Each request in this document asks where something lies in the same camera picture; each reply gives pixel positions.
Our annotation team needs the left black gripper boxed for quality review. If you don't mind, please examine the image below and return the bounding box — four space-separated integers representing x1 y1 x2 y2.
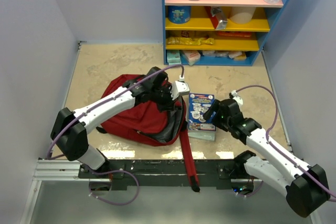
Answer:
150 84 179 113

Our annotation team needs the silver grey laptop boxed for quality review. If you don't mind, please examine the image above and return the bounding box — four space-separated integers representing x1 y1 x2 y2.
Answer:
188 130 216 141

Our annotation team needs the blue book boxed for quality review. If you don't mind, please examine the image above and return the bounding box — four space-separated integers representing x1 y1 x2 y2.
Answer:
188 93 216 132

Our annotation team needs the red student backpack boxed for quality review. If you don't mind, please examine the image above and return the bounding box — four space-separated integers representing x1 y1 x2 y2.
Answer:
96 77 200 192

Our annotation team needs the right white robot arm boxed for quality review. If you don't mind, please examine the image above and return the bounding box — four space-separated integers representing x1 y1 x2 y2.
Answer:
203 99 331 218

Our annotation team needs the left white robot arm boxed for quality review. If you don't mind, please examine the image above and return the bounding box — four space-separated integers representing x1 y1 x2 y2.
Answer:
48 67 190 178

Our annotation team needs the white orange tissue pack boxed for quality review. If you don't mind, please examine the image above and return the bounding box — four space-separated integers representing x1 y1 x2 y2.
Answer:
182 50 201 66

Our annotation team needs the yellow sponge pack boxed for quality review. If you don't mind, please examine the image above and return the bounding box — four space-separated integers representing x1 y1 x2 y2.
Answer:
234 52 247 61

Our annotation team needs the red silver snack bag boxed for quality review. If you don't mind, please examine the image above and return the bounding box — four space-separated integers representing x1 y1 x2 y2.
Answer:
211 6 228 30

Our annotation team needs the teal tissue box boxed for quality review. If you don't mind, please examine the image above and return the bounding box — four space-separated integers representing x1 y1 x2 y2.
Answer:
166 50 181 65

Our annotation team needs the yellow snack packet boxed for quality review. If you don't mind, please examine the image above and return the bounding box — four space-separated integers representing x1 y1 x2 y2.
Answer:
166 37 215 46

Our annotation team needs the blue cartoon tin can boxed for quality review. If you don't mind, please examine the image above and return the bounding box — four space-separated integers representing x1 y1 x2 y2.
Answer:
167 6 191 24

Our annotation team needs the orange flat box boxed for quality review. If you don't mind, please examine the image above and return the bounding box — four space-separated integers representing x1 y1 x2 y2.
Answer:
216 31 253 38

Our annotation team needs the blue shelf unit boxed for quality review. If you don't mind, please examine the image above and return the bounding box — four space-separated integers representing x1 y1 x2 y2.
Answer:
162 0 289 66

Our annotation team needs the white cylindrical container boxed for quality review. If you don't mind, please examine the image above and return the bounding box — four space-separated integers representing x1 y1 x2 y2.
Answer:
229 6 256 24

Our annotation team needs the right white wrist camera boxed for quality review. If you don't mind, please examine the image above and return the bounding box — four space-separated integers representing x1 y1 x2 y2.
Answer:
229 90 244 108

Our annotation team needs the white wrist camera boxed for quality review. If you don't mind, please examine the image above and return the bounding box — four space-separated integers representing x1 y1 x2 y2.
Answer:
170 81 190 100
229 90 244 108

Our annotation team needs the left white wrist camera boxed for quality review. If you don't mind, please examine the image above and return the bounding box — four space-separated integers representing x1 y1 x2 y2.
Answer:
170 81 190 100

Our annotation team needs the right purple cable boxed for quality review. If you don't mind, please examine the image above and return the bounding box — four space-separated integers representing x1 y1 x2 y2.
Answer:
230 84 336 199

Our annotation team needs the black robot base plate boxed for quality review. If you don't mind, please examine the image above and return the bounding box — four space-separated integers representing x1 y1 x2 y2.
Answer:
78 159 260 194

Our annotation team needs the aluminium frame rail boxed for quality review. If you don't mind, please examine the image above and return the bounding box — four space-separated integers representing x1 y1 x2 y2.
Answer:
33 158 263 182

